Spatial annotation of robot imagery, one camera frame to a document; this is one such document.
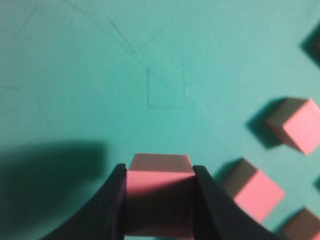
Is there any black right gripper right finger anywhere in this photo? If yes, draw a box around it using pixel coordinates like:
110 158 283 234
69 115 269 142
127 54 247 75
192 165 279 240

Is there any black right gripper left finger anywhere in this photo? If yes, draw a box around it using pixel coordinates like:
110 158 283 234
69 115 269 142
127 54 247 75
43 163 127 240

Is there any pink cube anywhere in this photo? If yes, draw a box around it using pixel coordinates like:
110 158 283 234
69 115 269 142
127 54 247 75
265 97 320 156
283 208 320 240
223 158 286 223
314 40 320 54

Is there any green cloth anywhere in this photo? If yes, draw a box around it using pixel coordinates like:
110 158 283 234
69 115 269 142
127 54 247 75
0 0 320 240

